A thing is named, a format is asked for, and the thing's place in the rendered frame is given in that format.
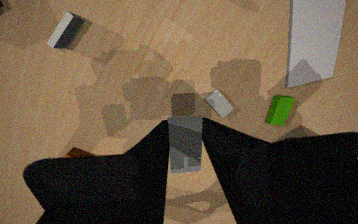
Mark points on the green rectangular block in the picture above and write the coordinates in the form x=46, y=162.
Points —
x=279, y=110

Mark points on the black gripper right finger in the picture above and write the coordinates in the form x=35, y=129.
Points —
x=254, y=173

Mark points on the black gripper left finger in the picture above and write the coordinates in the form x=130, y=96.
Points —
x=139, y=175

